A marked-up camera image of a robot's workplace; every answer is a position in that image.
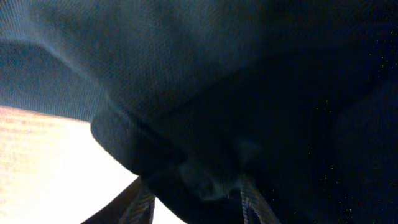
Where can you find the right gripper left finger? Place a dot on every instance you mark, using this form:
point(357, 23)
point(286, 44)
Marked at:
point(134, 205)

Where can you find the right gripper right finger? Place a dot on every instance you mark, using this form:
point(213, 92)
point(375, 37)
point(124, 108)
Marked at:
point(252, 198)

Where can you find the black t-shirt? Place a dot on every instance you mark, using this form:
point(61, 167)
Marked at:
point(299, 95)

